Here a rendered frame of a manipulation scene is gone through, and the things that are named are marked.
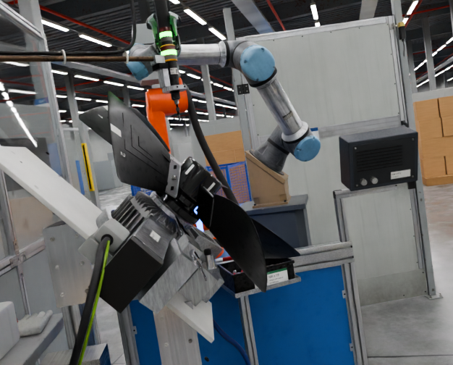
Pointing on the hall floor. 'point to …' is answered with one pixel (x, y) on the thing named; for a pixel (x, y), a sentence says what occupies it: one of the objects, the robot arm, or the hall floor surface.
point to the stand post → (74, 317)
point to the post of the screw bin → (247, 329)
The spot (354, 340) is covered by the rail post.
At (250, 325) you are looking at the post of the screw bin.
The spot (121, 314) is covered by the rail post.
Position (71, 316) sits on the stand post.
